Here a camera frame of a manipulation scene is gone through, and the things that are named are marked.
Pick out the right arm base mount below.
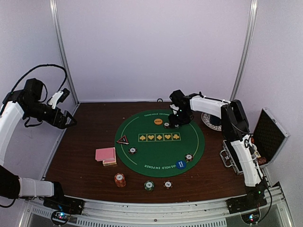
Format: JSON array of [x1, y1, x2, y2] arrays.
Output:
[[226, 195, 267, 214]]

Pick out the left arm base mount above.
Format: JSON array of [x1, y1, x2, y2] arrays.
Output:
[[43, 196, 85, 215]]

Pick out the aluminium frame post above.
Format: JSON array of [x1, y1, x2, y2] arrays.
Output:
[[49, 0, 80, 105], [230, 0, 258, 100]]

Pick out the black red triangular dealer button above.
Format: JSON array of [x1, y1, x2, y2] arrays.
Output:
[[116, 135, 129, 145]]

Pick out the blue small blind button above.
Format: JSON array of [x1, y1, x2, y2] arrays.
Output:
[[176, 160, 187, 170]]

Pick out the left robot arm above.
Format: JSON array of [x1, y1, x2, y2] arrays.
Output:
[[0, 79, 77, 210]]

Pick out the aluminium poker chip case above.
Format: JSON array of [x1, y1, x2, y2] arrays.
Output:
[[220, 107, 289, 175]]

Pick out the green poker chip stack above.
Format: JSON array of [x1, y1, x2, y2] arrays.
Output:
[[144, 181, 155, 191]]

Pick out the right aluminium frame post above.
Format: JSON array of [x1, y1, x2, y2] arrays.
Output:
[[230, 0, 258, 100]]

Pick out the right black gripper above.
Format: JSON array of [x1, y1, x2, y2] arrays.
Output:
[[169, 108, 192, 128]]

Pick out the dark blue mug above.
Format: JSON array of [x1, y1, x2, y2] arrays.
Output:
[[210, 115, 222, 126]]

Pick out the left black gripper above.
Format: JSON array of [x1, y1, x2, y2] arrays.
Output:
[[24, 100, 77, 129]]

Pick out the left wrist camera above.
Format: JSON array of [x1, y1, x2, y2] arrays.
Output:
[[47, 88, 70, 109]]

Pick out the card deck box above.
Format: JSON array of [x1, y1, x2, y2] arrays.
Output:
[[102, 157, 116, 166]]

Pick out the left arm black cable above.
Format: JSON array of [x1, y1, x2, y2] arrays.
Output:
[[10, 63, 69, 100]]

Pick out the patterned ceramic saucer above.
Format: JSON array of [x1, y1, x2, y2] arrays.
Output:
[[201, 113, 222, 131]]

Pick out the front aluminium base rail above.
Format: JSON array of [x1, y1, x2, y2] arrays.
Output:
[[17, 186, 294, 227]]

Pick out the brown 100 poker chips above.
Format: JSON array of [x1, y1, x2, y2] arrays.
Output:
[[163, 122, 170, 128]]

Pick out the orange big blind button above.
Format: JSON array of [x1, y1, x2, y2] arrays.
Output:
[[154, 118, 163, 125]]

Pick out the left aluminium frame post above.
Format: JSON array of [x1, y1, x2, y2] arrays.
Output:
[[49, 0, 80, 105]]

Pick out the brown poker chip stack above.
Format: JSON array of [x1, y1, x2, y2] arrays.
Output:
[[163, 180, 173, 189]]

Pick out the round green poker mat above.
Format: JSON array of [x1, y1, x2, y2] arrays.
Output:
[[115, 110, 205, 177]]

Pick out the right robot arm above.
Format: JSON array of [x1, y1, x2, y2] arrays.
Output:
[[169, 90, 266, 209]]

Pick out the red card deck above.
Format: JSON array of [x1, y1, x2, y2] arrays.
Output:
[[95, 147, 116, 162]]

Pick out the orange poker chip stack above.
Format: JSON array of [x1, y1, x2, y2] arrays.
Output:
[[114, 173, 126, 187]]

